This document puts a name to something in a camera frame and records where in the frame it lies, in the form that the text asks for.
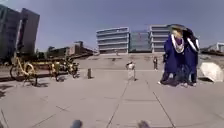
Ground group of people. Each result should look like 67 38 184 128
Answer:
157 23 201 88

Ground white banded building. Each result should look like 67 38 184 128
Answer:
149 24 172 54
95 26 130 55

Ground grey paved plaza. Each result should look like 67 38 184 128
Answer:
0 68 224 128

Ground glass building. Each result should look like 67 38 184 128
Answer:
128 30 152 54

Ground white umbrella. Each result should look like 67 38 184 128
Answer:
199 61 224 83

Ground dark tall building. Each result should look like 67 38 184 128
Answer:
0 3 22 63
17 7 41 57

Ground wide grey steps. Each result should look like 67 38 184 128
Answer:
75 53 224 72

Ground low brown building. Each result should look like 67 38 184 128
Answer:
46 40 98 59

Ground person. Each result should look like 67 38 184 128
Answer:
152 56 159 72
125 60 137 82

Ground yellow bicycle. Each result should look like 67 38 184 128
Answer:
9 54 39 87

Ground parked bicycles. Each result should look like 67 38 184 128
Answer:
33 56 81 83

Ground bollard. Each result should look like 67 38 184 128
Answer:
86 67 93 80

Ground robot's own part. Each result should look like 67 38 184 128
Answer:
137 120 151 128
70 119 83 128

